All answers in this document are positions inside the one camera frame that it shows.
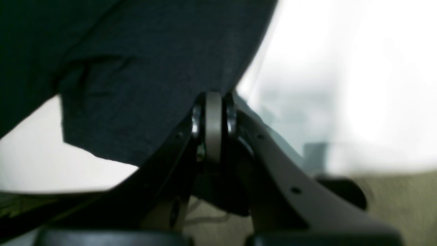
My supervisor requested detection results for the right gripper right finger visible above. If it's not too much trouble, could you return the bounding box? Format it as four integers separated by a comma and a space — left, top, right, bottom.
224, 94, 399, 236

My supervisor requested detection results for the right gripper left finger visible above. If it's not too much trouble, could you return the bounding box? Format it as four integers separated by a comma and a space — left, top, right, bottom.
1, 93, 206, 236

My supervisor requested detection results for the black T-shirt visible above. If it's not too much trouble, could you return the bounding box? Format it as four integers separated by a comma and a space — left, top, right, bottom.
0, 0, 277, 166

